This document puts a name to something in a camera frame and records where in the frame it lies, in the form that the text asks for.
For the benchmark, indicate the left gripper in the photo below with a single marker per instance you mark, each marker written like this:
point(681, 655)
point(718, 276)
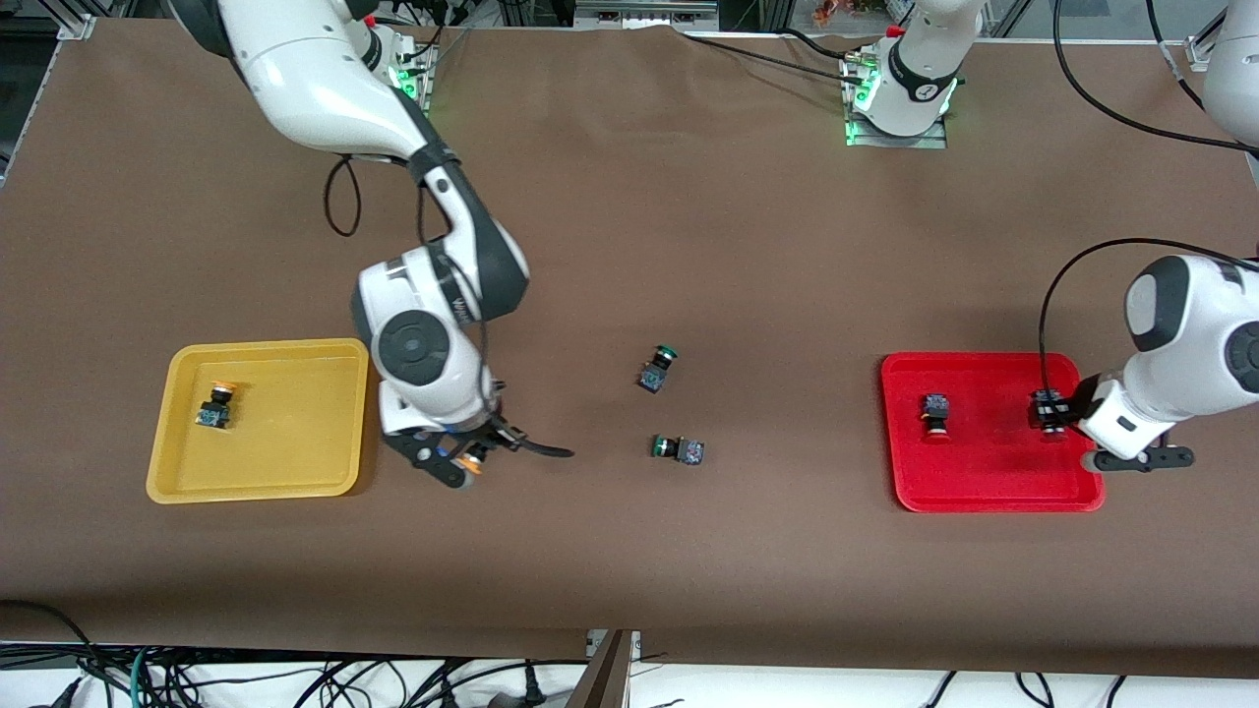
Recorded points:
point(1073, 402)

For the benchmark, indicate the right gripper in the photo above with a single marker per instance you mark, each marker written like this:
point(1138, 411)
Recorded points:
point(504, 434)

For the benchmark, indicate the yellow push button switch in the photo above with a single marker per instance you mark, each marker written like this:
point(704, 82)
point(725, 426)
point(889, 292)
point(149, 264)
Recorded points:
point(476, 458)
point(212, 407)

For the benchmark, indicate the red push button switch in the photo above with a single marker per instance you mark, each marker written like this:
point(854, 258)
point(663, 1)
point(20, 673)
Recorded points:
point(935, 413)
point(1049, 411)

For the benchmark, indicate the red plastic tray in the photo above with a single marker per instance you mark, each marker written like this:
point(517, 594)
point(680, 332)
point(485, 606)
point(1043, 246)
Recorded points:
point(993, 462)

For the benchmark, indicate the yellow plastic tray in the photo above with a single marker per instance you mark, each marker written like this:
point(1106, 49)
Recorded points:
point(295, 442)

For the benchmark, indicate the brown table cover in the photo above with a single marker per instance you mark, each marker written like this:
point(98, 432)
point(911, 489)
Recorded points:
point(689, 246)

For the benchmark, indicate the grey metal rack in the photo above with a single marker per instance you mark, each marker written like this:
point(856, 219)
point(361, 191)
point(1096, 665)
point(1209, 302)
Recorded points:
point(644, 12)

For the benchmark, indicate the green push button switch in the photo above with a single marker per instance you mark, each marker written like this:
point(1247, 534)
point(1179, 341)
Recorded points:
point(681, 450)
point(655, 372)

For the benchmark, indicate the white metal bracket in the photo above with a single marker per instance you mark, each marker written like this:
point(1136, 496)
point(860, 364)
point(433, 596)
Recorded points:
point(635, 644)

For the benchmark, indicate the brown wooden post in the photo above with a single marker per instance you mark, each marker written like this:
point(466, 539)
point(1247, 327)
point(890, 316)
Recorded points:
point(602, 678)

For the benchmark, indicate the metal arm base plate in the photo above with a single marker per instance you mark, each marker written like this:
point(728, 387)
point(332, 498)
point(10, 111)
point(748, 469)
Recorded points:
point(895, 141)
point(429, 84)

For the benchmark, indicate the aluminium frame profile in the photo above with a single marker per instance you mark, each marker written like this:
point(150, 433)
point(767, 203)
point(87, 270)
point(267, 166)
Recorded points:
point(1198, 47)
point(79, 22)

